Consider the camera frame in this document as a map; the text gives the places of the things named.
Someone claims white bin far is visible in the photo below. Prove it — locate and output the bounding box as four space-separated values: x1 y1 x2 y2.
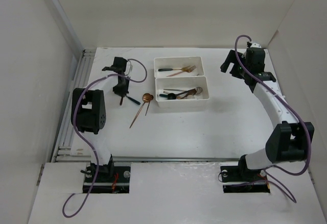
154 56 204 78

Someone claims white bin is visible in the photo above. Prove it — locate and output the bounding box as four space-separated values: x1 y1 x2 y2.
155 76 209 109
154 56 204 78

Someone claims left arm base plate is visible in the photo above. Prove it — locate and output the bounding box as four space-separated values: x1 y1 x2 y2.
81 162 131 194

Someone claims black spoon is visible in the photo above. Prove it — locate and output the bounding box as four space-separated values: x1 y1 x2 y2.
167 89 197 100

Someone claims aluminium rail left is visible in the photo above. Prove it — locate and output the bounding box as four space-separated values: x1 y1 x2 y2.
48 49 96 163

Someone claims white bin near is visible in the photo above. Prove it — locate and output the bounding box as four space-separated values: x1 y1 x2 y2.
155 76 209 109

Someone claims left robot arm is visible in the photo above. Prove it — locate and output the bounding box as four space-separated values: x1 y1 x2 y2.
71 57 130 182

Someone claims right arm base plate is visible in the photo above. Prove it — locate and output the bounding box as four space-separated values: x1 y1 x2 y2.
219 164 270 193

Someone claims copper spoon round bowl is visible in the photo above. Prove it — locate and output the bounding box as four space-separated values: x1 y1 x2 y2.
129 93 154 128

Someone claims rose gold fork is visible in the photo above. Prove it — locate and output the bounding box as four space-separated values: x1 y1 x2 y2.
168 66 196 77

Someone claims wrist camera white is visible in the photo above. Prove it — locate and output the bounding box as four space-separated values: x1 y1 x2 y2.
247 40 262 49
125 60 133 76

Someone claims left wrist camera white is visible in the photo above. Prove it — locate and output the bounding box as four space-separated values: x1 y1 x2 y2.
125 60 133 76

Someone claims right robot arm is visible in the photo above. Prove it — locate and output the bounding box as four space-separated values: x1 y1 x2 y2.
220 47 314 180

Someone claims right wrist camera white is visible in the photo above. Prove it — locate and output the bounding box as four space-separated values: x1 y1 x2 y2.
247 40 262 49

